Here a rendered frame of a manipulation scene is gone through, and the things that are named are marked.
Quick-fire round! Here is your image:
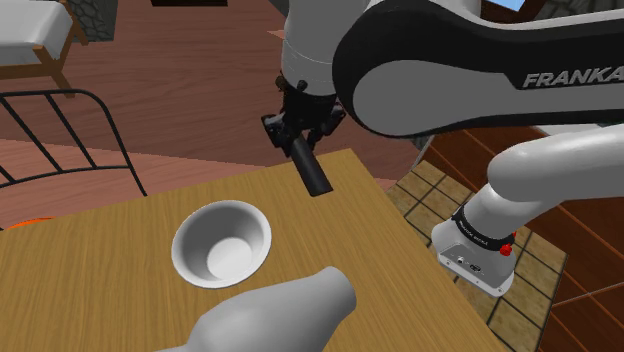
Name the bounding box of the wooden table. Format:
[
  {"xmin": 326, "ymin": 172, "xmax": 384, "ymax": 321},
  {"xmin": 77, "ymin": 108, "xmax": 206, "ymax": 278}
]
[{"xmin": 0, "ymin": 148, "xmax": 511, "ymax": 352}]

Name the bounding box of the window with brown frame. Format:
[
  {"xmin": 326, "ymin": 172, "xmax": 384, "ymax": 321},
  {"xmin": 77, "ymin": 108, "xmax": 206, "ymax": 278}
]
[{"xmin": 479, "ymin": 0, "xmax": 548, "ymax": 24}]

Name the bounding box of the wooden chair with white cushion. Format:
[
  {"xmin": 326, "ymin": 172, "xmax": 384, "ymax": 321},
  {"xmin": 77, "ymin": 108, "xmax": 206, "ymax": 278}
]
[{"xmin": 0, "ymin": 0, "xmax": 90, "ymax": 100}]

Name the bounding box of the black cylinder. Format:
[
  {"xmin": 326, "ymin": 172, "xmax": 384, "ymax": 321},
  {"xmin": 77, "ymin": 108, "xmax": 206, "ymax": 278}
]
[{"xmin": 290, "ymin": 135, "xmax": 336, "ymax": 198}]

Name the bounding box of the orange round thing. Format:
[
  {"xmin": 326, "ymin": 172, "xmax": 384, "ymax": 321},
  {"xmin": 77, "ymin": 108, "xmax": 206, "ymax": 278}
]
[{"xmin": 5, "ymin": 216, "xmax": 56, "ymax": 231}]

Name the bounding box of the white bowl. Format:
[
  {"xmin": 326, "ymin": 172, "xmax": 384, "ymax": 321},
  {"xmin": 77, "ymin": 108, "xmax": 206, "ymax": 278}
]
[{"xmin": 170, "ymin": 199, "xmax": 273, "ymax": 290}]

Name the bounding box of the black metal frame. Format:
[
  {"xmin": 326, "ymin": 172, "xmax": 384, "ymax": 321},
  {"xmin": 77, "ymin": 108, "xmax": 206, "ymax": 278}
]
[{"xmin": 0, "ymin": 89, "xmax": 149, "ymax": 199}]

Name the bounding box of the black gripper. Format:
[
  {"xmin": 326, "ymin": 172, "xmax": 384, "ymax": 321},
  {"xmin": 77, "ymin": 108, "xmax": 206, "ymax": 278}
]
[{"xmin": 261, "ymin": 80, "xmax": 348, "ymax": 158}]

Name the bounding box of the tan tiled robot stand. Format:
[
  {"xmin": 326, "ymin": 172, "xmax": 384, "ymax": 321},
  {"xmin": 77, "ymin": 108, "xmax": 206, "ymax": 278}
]
[{"xmin": 384, "ymin": 159, "xmax": 570, "ymax": 352}]

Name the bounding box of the grey vase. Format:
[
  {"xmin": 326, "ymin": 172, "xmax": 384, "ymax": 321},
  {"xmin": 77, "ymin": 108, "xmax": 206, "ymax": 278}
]
[{"xmin": 154, "ymin": 265, "xmax": 358, "ymax": 352}]

